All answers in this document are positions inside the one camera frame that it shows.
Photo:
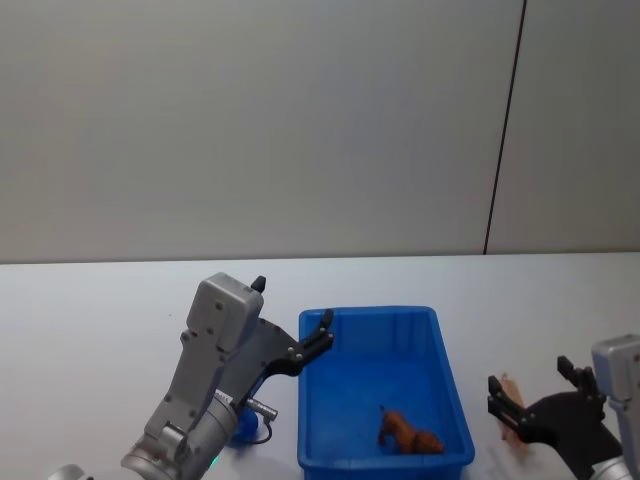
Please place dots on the blue plastic bin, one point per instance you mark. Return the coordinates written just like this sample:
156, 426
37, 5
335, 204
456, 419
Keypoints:
380, 360

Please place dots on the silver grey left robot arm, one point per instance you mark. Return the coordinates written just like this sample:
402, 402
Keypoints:
210, 340

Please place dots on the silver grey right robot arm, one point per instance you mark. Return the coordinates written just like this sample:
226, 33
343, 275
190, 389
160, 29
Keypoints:
620, 370

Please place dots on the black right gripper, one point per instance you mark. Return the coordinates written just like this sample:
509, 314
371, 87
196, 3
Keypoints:
570, 425

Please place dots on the pale orange toy piece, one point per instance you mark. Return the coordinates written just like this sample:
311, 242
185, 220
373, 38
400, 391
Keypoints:
511, 387

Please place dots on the small blue plastic toy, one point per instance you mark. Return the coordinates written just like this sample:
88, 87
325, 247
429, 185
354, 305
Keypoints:
245, 427

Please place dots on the brown toy horse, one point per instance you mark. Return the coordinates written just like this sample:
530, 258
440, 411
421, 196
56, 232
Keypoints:
400, 426

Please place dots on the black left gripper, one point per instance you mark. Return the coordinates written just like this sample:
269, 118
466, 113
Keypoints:
260, 350

